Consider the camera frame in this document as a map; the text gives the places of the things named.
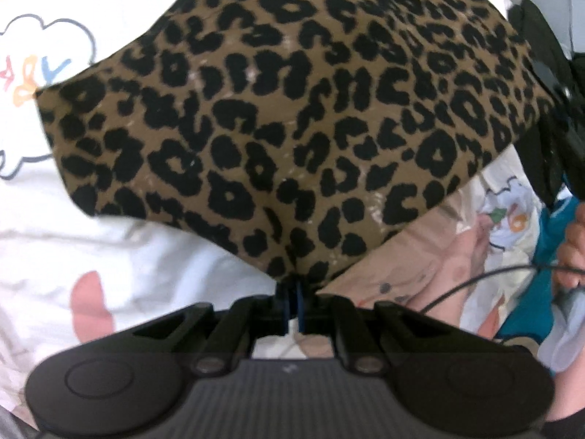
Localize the person's right hand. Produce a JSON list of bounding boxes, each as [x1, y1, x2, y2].
[[553, 201, 585, 293]]

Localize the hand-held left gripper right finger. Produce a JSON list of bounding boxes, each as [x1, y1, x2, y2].
[[296, 282, 462, 373]]

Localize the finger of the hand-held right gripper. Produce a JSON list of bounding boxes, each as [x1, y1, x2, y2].
[[530, 59, 567, 97]]

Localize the leopard print shorts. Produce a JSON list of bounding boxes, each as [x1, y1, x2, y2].
[[34, 0, 556, 284]]

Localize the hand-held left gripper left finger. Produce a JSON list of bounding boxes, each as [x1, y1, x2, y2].
[[121, 284, 293, 376]]

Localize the white printed bedsheet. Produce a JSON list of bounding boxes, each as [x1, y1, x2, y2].
[[0, 0, 585, 421]]

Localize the teal printed garment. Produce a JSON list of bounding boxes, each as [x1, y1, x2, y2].
[[496, 192, 585, 344]]

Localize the black clothing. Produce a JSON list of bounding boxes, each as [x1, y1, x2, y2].
[[507, 0, 577, 206]]

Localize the person's bare foot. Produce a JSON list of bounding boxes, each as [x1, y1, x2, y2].
[[402, 226, 492, 330]]

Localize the black cable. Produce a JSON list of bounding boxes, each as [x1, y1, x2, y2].
[[418, 263, 585, 314]]

